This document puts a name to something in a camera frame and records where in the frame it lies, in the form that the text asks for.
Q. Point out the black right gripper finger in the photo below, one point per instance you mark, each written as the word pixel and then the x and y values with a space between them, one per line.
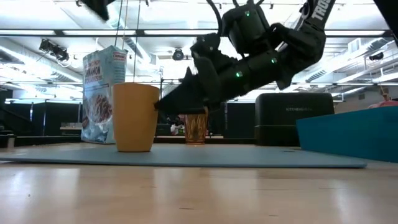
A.
pixel 186 99
pixel 189 73

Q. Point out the amber faceted drinking glass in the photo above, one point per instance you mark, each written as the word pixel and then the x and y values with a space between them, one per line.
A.
pixel 196 129

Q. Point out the yellow plastic cup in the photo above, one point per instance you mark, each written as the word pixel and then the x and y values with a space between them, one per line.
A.
pixel 136 118

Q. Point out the light blue cinnamon cereal box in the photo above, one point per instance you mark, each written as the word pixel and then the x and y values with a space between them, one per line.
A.
pixel 102 93

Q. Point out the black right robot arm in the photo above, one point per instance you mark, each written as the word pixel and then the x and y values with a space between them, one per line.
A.
pixel 298 46

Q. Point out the blue-grey placemat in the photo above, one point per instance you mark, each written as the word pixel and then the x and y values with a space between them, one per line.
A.
pixel 202 157

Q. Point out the black kitchen appliance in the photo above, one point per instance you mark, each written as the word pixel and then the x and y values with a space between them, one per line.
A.
pixel 292 118

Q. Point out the black office partition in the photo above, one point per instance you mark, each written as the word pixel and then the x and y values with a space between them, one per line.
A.
pixel 56 118

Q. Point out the white ceiling air vent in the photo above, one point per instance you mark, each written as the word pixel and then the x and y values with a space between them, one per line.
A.
pixel 354 45

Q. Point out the blue plastic bin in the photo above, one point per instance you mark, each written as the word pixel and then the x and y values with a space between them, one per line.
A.
pixel 351 133

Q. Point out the pink object behind bin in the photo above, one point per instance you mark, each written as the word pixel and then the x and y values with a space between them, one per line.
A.
pixel 384 104

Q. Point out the round black ceiling camera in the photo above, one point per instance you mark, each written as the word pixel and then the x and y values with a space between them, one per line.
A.
pixel 178 54

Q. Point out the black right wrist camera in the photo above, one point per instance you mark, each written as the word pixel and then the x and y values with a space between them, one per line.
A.
pixel 206 45

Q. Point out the black ceiling camera cluster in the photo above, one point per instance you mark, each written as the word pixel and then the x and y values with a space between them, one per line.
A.
pixel 54 50

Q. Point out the black ceiling camera on duct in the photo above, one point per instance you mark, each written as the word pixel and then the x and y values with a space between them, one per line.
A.
pixel 376 56

